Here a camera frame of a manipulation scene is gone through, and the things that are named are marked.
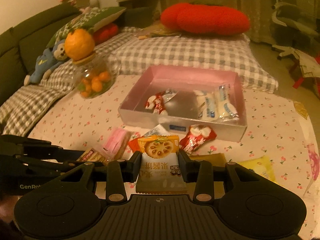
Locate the pink wafer packet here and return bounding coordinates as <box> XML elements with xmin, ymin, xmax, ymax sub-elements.
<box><xmin>101</xmin><ymin>128</ymin><xmax>131</xmax><ymax>160</ymax></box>

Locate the red white snack packet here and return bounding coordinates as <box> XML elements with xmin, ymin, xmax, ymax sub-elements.
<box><xmin>179</xmin><ymin>125</ymin><xmax>217</xmax><ymax>155</ymax></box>
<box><xmin>144</xmin><ymin>92</ymin><xmax>168</xmax><ymax>115</ymax></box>

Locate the orange lemon biscuit packet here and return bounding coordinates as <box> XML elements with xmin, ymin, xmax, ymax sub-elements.
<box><xmin>136</xmin><ymin>135</ymin><xmax>187</xmax><ymax>194</ymax></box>

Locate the red orange snack packet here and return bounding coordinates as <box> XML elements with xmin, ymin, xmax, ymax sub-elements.
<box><xmin>127</xmin><ymin>123</ymin><xmax>171</xmax><ymax>153</ymax></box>

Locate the yellow biscuit packet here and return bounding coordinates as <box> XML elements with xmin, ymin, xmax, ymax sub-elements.
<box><xmin>238</xmin><ymin>155</ymin><xmax>276</xmax><ymax>182</ymax></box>

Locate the white blue snack bar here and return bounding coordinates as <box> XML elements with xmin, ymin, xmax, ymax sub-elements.
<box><xmin>194</xmin><ymin>90</ymin><xmax>219</xmax><ymax>121</ymax></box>
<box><xmin>217</xmin><ymin>85</ymin><xmax>239</xmax><ymax>121</ymax></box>

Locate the brown gold snack packet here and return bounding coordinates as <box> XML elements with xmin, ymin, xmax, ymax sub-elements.
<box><xmin>189</xmin><ymin>153</ymin><xmax>227</xmax><ymax>167</ymax></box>

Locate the white yellow snack packet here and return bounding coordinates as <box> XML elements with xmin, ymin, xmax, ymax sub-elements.
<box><xmin>76</xmin><ymin>148</ymin><xmax>109</xmax><ymax>166</ymax></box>

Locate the silver pink snack box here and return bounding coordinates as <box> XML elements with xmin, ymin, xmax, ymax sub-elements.
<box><xmin>119</xmin><ymin>66</ymin><xmax>247</xmax><ymax>142</ymax></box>

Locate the silver wrapped chocolate candy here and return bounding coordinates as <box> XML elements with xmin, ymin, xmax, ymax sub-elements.
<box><xmin>162</xmin><ymin>89</ymin><xmax>177</xmax><ymax>103</ymax></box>

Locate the cherry print tablecloth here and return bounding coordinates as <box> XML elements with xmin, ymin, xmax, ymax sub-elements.
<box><xmin>29</xmin><ymin>75</ymin><xmax>319</xmax><ymax>239</ymax></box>

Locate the glass jar with kumquats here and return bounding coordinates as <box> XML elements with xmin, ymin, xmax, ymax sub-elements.
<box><xmin>73</xmin><ymin>51</ymin><xmax>116</xmax><ymax>99</ymax></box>

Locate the blue monkey plush toy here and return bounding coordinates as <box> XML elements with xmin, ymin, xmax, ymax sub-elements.
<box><xmin>24</xmin><ymin>40</ymin><xmax>68</xmax><ymax>86</ymax></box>

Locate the grey checkered blanket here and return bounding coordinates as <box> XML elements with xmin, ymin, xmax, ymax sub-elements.
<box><xmin>1</xmin><ymin>27</ymin><xmax>278</xmax><ymax>136</ymax></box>

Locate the large orange fruit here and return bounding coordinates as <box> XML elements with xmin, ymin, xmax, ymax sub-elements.
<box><xmin>65</xmin><ymin>29</ymin><xmax>95</xmax><ymax>61</ymax></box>

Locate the red plastic chair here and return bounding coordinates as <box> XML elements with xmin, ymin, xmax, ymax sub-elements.
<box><xmin>290</xmin><ymin>56</ymin><xmax>319</xmax><ymax>89</ymax></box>

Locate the small red knitted cushion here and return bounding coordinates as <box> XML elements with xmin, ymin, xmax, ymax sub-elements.
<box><xmin>93</xmin><ymin>23</ymin><xmax>119</xmax><ymax>45</ymax></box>

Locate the yellow plastic wrapper on blanket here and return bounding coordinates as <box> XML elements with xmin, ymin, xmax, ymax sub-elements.
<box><xmin>136</xmin><ymin>21</ymin><xmax>182</xmax><ymax>40</ymax></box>

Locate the newspaper on chair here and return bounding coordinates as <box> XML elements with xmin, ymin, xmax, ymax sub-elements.
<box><xmin>294</xmin><ymin>49</ymin><xmax>320</xmax><ymax>78</ymax></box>

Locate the red tomato cushion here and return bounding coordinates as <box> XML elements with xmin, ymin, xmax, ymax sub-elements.
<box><xmin>160</xmin><ymin>3</ymin><xmax>250</xmax><ymax>36</ymax></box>

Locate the green snowflake pillow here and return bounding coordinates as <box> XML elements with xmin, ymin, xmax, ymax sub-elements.
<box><xmin>47</xmin><ymin>7</ymin><xmax>126</xmax><ymax>48</ymax></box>

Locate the white office chair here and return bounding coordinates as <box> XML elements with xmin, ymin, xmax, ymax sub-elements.
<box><xmin>271</xmin><ymin>0</ymin><xmax>319</xmax><ymax>47</ymax></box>

